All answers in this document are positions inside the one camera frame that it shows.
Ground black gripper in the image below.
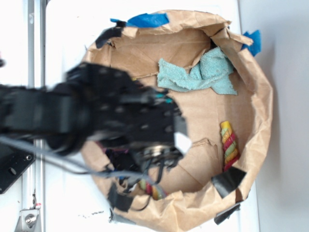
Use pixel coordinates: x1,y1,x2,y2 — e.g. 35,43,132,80
115,79,192,169

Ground multicolored twisted rope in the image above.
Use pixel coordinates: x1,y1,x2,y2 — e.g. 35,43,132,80
138,120,240,200

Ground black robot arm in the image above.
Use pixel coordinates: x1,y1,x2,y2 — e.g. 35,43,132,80
0,63,192,167

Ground black tape bottom left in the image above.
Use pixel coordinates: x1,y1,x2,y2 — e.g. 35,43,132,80
107,184,133,212

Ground black tape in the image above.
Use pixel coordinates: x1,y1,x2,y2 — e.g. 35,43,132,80
213,203,240,225
107,184,133,212
211,167,247,198
95,21,126,49

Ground brown paper bag basin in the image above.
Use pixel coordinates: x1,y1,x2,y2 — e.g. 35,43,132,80
83,10,273,232

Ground teal terry cloth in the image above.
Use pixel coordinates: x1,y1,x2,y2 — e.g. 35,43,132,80
157,47,238,95

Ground black tape inner right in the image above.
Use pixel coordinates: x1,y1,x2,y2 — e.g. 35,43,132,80
211,167,247,198

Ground black tape top left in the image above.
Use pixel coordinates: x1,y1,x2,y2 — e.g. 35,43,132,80
95,21,126,49

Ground blue tape piece top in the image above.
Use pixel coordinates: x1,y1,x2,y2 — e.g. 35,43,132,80
110,13,169,28

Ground blue tape piece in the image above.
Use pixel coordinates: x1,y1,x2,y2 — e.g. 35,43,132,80
110,13,169,28
242,30,262,57

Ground white tray board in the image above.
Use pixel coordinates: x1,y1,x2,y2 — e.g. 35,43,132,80
44,0,260,232

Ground black tape bottom right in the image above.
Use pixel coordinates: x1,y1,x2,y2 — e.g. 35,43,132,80
213,203,240,225

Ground blue tape piece right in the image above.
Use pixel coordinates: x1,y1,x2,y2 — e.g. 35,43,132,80
242,30,262,57

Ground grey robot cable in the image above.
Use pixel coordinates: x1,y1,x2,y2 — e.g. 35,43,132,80
0,135,155,187

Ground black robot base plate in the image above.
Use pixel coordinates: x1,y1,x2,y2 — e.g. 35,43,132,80
0,144,36,194

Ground metal corner bracket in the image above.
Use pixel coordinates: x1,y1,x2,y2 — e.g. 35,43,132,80
14,209,42,232

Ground aluminium extrusion rail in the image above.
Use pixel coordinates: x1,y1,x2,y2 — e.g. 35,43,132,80
22,0,48,232

